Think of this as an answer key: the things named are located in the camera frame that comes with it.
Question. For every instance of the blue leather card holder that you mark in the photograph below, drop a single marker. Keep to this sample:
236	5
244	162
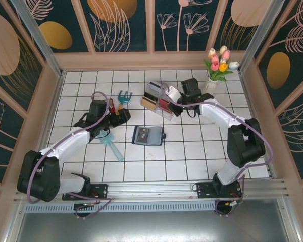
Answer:
155	134

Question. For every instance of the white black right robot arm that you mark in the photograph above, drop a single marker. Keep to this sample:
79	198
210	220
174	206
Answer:
217	113

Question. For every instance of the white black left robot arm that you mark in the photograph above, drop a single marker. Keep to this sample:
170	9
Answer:
68	141

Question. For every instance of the red credit card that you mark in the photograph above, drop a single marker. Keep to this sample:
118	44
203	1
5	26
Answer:
163	104

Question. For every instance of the clear acrylic card organizer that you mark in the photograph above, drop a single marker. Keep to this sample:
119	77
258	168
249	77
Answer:
164	116

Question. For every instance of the dark blue visa card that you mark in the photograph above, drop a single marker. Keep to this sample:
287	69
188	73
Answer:
142	136

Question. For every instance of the gold credit card black stripe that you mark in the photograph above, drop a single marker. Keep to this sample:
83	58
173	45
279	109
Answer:
148	104

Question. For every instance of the white card black stripe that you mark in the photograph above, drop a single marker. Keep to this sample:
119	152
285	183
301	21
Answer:
155	85

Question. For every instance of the white ribbed vase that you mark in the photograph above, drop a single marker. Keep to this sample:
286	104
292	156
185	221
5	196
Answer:
211	85

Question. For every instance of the vase with tulips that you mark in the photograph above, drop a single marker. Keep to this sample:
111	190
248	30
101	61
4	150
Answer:
217	75

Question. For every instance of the pink artificial tulip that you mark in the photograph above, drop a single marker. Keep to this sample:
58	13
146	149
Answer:
214	66
226	55
214	58

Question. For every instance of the yellow artificial tulip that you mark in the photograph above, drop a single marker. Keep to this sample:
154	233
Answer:
223	67

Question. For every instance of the cream artificial tulip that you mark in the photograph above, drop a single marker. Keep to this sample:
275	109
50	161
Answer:
223	49
211	52

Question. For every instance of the white blue artificial tulip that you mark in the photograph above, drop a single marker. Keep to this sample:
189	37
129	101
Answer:
233	65

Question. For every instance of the aluminium side rail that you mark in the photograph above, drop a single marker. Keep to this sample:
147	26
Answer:
50	113
252	106

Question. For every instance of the long aluminium base rail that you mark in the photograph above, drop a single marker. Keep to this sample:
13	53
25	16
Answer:
151	190

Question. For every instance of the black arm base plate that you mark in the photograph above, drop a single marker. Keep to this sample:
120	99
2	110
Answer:
204	190
101	191

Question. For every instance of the aluminium corner post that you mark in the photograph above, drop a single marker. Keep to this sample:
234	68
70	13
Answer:
40	40
257	37

